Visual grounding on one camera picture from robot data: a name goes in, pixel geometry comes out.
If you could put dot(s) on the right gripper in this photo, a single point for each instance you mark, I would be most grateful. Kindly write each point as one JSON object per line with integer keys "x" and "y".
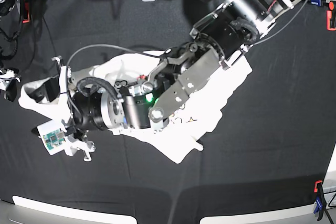
{"x": 9, "y": 79}

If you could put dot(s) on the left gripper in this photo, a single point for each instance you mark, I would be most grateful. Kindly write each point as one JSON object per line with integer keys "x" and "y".
{"x": 51, "y": 89}

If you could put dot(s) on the white printed t-shirt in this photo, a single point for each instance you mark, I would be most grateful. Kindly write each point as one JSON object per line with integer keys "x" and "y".
{"x": 199, "y": 115}

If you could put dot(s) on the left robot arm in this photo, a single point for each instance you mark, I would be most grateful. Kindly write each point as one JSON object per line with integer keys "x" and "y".
{"x": 168, "y": 99}

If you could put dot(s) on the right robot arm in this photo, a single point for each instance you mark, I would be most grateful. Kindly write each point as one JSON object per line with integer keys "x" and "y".
{"x": 6, "y": 7}

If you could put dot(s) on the orange black clamp far left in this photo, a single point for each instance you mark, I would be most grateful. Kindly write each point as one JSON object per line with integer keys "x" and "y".
{"x": 24, "y": 11}

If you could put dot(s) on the black table cloth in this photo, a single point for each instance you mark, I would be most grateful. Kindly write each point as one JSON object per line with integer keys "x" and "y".
{"x": 273, "y": 142}

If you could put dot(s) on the orange blue clamp near right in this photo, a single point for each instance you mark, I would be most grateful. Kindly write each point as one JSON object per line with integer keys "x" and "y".
{"x": 320, "y": 200}

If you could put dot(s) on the orange clamp far right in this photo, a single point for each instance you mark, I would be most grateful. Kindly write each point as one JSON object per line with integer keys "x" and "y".
{"x": 331, "y": 16}

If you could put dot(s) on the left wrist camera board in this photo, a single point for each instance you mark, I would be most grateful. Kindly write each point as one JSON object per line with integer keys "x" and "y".
{"x": 53, "y": 136}

